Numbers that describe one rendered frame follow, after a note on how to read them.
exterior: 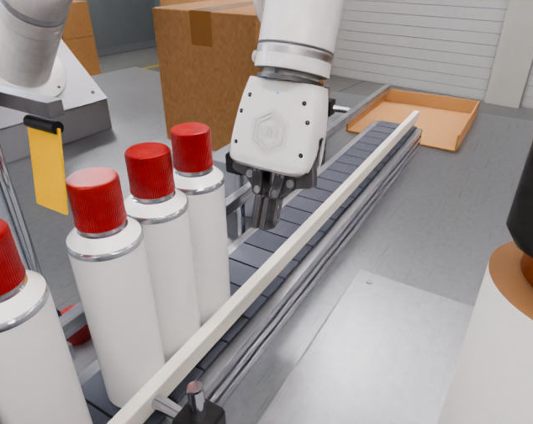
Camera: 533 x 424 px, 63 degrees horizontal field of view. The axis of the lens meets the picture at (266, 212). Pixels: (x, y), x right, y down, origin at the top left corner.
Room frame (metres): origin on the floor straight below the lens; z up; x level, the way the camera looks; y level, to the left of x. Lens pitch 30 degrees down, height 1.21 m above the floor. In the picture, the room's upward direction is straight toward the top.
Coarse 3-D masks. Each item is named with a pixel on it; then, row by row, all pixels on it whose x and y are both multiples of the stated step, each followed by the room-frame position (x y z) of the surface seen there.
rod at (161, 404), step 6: (156, 396) 0.22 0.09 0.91; (162, 396) 0.22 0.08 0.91; (156, 402) 0.22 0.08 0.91; (162, 402) 0.22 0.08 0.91; (168, 402) 0.22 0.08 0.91; (174, 402) 0.22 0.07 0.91; (156, 408) 0.21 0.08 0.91; (162, 408) 0.21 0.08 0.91; (168, 408) 0.21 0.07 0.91; (174, 408) 0.21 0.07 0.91; (180, 408) 0.21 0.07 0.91; (162, 414) 0.21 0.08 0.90; (168, 414) 0.21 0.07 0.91; (174, 414) 0.21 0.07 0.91
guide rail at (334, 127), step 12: (372, 96) 0.88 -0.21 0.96; (360, 108) 0.81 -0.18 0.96; (336, 120) 0.73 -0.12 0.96; (348, 120) 0.76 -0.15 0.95; (240, 192) 0.47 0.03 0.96; (228, 204) 0.44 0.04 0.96; (240, 204) 0.46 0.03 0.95; (72, 312) 0.26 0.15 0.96; (72, 324) 0.25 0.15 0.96; (84, 324) 0.26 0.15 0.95
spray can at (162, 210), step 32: (128, 160) 0.29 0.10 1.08; (160, 160) 0.29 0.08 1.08; (160, 192) 0.29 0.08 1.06; (160, 224) 0.28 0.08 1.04; (160, 256) 0.28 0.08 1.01; (192, 256) 0.30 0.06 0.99; (160, 288) 0.28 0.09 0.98; (192, 288) 0.29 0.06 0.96; (160, 320) 0.28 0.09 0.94; (192, 320) 0.29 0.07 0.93
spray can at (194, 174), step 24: (192, 144) 0.33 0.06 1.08; (192, 168) 0.33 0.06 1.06; (216, 168) 0.35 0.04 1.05; (192, 192) 0.32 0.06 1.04; (216, 192) 0.33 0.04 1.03; (192, 216) 0.32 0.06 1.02; (216, 216) 0.33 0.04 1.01; (192, 240) 0.32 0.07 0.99; (216, 240) 0.33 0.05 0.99; (216, 264) 0.33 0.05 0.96; (216, 288) 0.33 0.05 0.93
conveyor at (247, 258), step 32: (384, 128) 0.92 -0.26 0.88; (352, 160) 0.75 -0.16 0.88; (384, 160) 0.75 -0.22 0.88; (320, 192) 0.62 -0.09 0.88; (352, 192) 0.62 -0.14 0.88; (288, 224) 0.53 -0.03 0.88; (256, 256) 0.45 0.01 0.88; (96, 384) 0.26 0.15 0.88; (96, 416) 0.23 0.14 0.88; (160, 416) 0.23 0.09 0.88
